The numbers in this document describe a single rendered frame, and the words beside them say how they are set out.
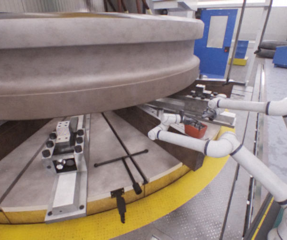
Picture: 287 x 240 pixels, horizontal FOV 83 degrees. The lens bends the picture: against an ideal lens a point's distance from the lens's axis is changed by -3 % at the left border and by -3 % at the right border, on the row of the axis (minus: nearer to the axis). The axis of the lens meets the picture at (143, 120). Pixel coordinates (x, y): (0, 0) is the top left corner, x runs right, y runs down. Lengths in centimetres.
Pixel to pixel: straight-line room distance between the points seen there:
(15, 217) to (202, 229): 176
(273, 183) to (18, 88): 225
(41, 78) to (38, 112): 33
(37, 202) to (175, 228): 127
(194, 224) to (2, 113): 215
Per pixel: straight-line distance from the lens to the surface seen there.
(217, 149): 123
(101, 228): 189
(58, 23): 168
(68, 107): 181
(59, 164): 170
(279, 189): 146
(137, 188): 165
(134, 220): 189
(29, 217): 207
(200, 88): 282
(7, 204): 198
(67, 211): 160
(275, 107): 160
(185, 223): 191
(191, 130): 169
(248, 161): 138
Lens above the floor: 163
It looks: 29 degrees down
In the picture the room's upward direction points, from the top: straight up
